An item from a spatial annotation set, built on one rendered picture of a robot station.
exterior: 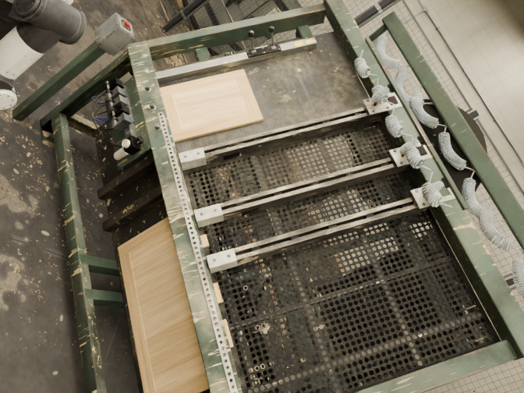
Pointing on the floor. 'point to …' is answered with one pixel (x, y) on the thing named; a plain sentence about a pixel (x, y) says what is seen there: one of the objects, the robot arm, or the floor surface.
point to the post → (88, 56)
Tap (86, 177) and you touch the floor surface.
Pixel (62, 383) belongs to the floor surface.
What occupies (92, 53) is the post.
